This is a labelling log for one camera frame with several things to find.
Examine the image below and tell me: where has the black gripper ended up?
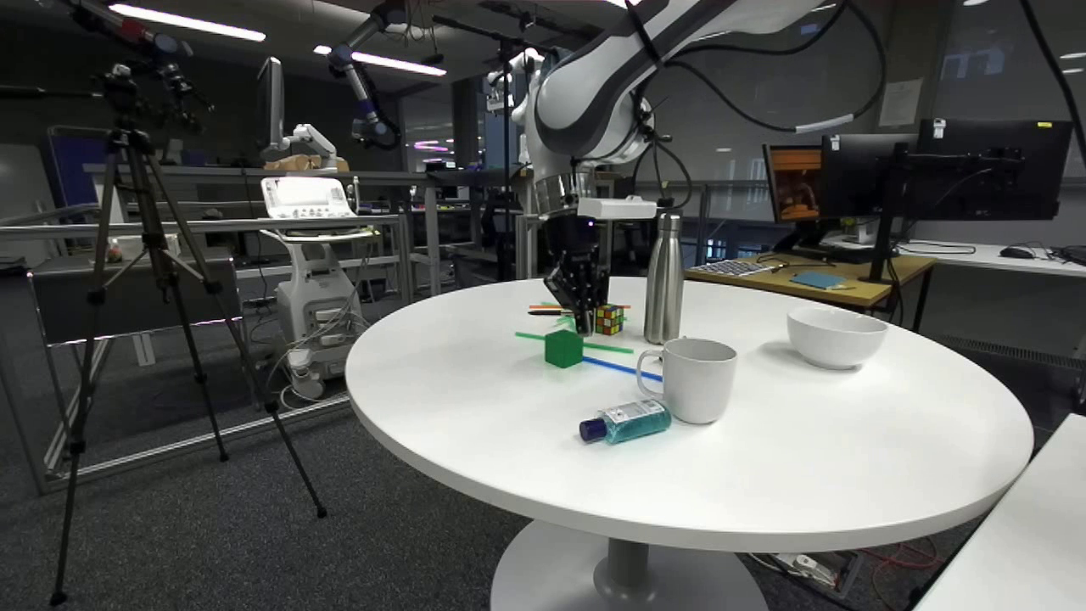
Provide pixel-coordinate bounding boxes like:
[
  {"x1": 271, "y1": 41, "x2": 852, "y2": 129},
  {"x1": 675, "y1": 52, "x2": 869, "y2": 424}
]
[{"x1": 544, "y1": 217, "x2": 614, "y2": 336}]

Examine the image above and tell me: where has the wooden desk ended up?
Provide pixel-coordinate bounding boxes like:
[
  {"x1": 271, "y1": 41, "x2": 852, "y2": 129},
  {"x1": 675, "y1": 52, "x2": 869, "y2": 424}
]
[{"x1": 682, "y1": 252, "x2": 939, "y2": 332}]

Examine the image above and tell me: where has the monitor with orange screen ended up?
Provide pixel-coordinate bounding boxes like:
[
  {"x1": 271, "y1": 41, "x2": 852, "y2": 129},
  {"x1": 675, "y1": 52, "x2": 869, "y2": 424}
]
[{"x1": 759, "y1": 139, "x2": 835, "y2": 231}]

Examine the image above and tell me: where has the white ceramic bowl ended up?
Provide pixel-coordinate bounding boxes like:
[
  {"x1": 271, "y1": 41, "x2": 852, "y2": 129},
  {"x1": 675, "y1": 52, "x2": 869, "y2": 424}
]
[{"x1": 785, "y1": 304, "x2": 891, "y2": 374}]

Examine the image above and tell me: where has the ceiling light strip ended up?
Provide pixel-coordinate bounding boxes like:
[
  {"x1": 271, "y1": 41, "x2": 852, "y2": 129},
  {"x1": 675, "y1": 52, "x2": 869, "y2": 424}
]
[
  {"x1": 106, "y1": 0, "x2": 271, "y2": 46},
  {"x1": 312, "y1": 41, "x2": 452, "y2": 80}
]

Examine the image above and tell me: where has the multicoloured puzzle cube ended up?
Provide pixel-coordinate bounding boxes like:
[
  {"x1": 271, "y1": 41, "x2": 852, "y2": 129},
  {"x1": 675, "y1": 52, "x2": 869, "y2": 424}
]
[{"x1": 589, "y1": 301, "x2": 632, "y2": 339}]

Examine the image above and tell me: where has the green cube block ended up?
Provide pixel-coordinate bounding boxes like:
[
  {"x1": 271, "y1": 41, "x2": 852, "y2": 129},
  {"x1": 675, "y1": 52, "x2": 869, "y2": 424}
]
[{"x1": 538, "y1": 325, "x2": 586, "y2": 371}]

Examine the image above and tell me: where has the stainless steel bottle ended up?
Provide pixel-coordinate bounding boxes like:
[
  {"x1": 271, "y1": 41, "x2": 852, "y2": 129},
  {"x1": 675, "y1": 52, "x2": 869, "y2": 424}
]
[{"x1": 643, "y1": 208, "x2": 690, "y2": 351}]

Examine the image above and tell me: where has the green plastic stick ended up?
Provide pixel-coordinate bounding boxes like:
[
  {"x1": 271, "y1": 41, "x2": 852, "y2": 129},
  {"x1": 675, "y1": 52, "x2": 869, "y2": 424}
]
[{"x1": 512, "y1": 325, "x2": 637, "y2": 360}]

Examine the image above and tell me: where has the black camera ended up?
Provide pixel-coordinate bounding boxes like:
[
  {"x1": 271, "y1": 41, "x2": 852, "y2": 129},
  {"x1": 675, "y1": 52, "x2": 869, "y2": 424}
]
[{"x1": 64, "y1": 0, "x2": 209, "y2": 129}]

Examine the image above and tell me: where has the blue plastic stick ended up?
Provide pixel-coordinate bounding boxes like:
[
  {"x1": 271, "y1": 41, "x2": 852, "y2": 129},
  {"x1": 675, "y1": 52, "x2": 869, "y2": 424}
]
[{"x1": 580, "y1": 351, "x2": 664, "y2": 388}]

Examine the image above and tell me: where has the white round table pedestal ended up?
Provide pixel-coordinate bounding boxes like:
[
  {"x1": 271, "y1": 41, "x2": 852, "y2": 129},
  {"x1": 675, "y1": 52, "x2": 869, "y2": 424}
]
[{"x1": 486, "y1": 520, "x2": 774, "y2": 611}]

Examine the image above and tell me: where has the white ceramic cup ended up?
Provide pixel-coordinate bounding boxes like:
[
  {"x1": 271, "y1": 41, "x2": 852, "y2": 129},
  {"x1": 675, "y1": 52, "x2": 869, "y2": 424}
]
[{"x1": 632, "y1": 332, "x2": 743, "y2": 430}]

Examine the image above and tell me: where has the black camera tripod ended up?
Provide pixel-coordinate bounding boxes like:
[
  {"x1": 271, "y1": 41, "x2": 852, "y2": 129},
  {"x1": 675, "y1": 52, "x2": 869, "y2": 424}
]
[{"x1": 43, "y1": 115, "x2": 331, "y2": 611}]

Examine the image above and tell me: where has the teal mouthwash bottle blue cap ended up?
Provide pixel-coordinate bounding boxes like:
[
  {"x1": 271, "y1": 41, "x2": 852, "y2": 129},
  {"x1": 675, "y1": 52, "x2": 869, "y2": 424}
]
[{"x1": 578, "y1": 392, "x2": 675, "y2": 447}]

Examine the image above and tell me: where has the white medical equipment cart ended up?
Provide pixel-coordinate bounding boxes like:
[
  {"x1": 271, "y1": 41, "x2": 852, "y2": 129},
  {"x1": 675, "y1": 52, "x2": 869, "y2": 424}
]
[{"x1": 256, "y1": 119, "x2": 385, "y2": 409}]

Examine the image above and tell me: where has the black computer monitor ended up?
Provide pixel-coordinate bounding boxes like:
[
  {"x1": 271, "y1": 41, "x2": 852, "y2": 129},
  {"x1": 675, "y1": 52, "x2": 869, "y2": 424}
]
[{"x1": 819, "y1": 115, "x2": 1077, "y2": 285}]

